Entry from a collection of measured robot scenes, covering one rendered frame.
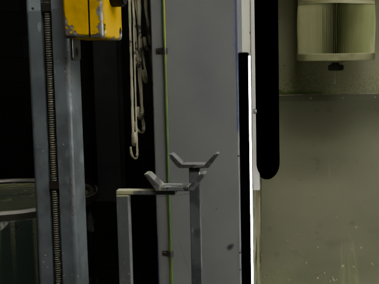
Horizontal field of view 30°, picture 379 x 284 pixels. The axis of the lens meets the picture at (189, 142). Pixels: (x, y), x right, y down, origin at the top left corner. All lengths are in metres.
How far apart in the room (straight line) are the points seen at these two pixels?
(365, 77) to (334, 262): 0.88
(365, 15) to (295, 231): 0.95
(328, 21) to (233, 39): 1.57
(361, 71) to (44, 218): 2.49
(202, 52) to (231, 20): 0.09
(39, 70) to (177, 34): 0.52
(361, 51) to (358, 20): 0.13
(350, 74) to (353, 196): 0.58
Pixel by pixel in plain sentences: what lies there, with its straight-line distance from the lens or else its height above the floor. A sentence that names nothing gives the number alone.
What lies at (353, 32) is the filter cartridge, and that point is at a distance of 2.99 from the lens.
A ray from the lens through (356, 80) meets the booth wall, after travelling 3.36.
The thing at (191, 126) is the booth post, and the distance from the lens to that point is 1.47.
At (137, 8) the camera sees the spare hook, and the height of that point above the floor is 1.38.
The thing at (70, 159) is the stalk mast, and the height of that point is 1.12.
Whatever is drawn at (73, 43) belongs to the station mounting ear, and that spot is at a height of 1.29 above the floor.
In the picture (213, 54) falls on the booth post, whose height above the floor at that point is 1.27.
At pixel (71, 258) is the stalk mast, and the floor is 0.98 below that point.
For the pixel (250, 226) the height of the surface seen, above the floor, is 0.91.
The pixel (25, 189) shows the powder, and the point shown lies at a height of 0.86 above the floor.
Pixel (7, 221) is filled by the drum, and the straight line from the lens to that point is 1.92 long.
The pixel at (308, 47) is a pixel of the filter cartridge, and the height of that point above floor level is 1.31.
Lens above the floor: 1.25
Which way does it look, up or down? 6 degrees down
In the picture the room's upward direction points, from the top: 1 degrees counter-clockwise
